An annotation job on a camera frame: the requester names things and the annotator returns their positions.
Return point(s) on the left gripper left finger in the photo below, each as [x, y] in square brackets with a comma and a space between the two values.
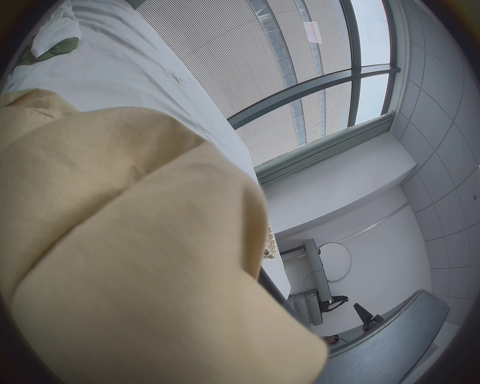
[287, 302]

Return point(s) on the tan shorts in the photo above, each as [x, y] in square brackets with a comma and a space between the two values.
[131, 225]

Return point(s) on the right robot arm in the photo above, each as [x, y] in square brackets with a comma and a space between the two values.
[318, 270]

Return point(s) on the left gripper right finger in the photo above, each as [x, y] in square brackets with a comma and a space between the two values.
[365, 317]

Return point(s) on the grey-green curtain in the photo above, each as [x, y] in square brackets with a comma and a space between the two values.
[138, 3]

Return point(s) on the green garment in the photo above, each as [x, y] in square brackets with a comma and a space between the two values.
[62, 48]

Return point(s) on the white garment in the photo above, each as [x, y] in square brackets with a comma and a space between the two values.
[56, 30]

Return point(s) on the window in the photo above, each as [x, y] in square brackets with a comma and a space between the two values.
[225, 56]

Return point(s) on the bed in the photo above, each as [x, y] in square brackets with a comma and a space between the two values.
[131, 67]

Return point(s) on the round woven basket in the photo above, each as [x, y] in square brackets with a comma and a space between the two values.
[270, 247]

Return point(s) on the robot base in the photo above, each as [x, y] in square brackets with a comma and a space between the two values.
[307, 309]

